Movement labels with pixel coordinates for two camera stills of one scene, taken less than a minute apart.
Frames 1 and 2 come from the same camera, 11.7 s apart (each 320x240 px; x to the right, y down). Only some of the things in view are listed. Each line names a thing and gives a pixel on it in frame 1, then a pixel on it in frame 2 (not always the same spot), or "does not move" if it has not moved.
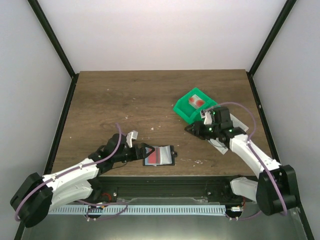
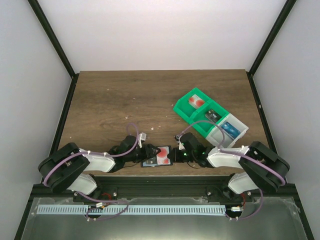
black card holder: x=161 y=156 does not move
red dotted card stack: x=196 y=101 does not move
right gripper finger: x=195 y=129 to x=177 y=155
